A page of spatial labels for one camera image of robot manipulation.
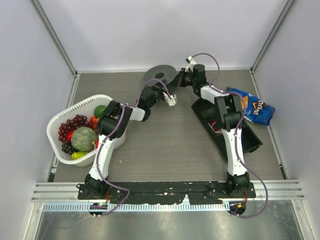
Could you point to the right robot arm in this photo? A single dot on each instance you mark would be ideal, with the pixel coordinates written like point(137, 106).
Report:
point(229, 115)

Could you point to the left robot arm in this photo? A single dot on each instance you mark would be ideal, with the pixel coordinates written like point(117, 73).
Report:
point(96, 183)

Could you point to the dark red grape bunch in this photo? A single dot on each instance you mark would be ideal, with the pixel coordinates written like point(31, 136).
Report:
point(66, 129)

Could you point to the blue Doritos chip bag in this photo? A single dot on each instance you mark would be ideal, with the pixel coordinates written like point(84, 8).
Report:
point(257, 110)

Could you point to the left aluminium frame post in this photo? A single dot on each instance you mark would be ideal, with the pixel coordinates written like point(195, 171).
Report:
point(53, 35)

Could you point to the grey perforated cable spool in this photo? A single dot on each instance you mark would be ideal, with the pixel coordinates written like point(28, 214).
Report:
point(164, 72)

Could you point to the small peach fruits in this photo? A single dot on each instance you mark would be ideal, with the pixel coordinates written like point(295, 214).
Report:
point(94, 122)

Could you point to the yellow green fruit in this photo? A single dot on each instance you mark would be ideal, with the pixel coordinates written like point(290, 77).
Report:
point(77, 155)

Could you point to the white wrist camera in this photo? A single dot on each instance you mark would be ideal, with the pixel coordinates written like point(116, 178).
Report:
point(191, 62)
point(171, 99)

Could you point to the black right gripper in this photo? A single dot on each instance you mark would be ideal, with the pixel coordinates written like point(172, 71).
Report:
point(178, 78)

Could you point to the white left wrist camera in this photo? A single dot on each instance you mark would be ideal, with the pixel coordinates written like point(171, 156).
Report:
point(171, 99)

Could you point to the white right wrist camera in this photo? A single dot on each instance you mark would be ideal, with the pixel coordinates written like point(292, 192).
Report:
point(191, 62)

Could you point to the white plastic fruit basket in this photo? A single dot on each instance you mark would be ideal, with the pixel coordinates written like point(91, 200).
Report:
point(62, 150)

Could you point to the green striped melon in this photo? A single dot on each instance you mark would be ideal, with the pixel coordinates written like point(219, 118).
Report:
point(84, 139)

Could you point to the aluminium frame post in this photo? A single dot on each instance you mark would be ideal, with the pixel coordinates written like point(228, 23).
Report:
point(285, 11)
point(53, 35)

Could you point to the white slotted cable duct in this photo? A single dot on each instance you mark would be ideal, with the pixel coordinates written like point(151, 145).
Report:
point(185, 206)

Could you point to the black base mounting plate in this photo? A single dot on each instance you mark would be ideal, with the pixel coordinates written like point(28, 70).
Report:
point(162, 192)

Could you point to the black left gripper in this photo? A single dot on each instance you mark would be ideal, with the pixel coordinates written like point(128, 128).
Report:
point(160, 90)

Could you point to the green lime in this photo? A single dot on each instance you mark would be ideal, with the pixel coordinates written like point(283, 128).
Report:
point(99, 110)

